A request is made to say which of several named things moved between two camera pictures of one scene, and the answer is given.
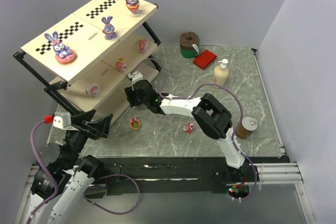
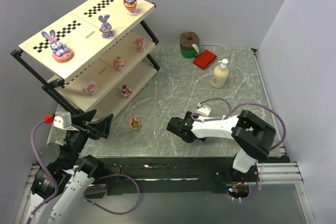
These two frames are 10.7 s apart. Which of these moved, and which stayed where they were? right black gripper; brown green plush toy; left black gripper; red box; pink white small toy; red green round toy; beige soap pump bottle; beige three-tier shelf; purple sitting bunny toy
Moved: right black gripper; pink white small toy; purple sitting bunny toy
Stayed: red green round toy; brown green plush toy; left black gripper; beige soap pump bottle; beige three-tier shelf; red box
